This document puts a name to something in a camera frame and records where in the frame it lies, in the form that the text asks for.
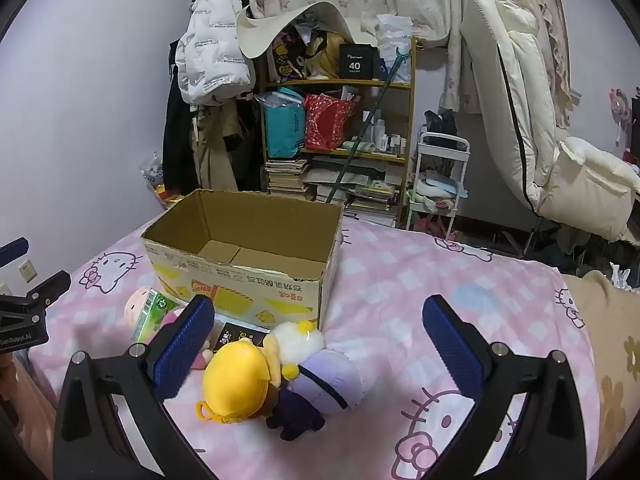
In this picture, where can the beige trench coat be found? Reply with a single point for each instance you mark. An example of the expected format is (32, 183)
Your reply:
(227, 146)

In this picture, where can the pink roll cake plush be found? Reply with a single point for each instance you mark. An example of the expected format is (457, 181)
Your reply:
(134, 306)

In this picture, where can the cream padded recliner chair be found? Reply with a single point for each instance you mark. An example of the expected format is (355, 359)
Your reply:
(557, 177)

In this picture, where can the yellow round plush toy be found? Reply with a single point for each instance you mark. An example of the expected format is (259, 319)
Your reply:
(241, 382)

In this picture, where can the black printed packet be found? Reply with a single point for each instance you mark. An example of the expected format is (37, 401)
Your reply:
(230, 332)

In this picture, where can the teal shopping bag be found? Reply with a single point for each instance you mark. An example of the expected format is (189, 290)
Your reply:
(285, 121)

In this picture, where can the wooden bookshelf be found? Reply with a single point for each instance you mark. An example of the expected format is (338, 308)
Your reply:
(396, 107)

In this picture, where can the red gift bag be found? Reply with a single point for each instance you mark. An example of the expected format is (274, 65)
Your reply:
(326, 121)

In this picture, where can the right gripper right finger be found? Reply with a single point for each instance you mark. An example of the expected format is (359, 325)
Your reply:
(548, 441)

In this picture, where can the cream sheet over shelf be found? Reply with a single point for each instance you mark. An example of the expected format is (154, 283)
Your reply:
(255, 35)

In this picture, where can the open cardboard box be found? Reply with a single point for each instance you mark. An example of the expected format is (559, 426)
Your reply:
(261, 259)

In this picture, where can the stack of books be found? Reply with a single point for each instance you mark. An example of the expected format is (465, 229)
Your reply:
(286, 176)

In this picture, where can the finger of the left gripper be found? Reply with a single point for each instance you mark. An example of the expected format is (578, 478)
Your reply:
(12, 251)
(51, 289)

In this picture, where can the wall power socket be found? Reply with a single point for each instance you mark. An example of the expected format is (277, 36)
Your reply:
(27, 271)

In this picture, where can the black box marked 40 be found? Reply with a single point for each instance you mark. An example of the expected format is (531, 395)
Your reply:
(356, 61)

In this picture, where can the brown flower blanket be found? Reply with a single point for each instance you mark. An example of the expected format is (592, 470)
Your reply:
(611, 317)

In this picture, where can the white puffer jacket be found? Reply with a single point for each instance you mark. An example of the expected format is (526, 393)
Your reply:
(211, 66)

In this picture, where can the pink fluffy bear plush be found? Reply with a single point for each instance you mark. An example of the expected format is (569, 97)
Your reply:
(205, 353)

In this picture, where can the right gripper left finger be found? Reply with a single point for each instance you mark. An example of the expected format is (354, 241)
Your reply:
(90, 441)

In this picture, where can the white rolling cart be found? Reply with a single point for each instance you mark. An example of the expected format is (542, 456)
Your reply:
(437, 187)

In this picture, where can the pink Hello Kitty bedsheet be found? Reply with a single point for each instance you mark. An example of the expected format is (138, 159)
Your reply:
(411, 408)

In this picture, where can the white-haired purple plush doll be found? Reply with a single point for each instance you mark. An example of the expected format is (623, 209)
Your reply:
(326, 384)

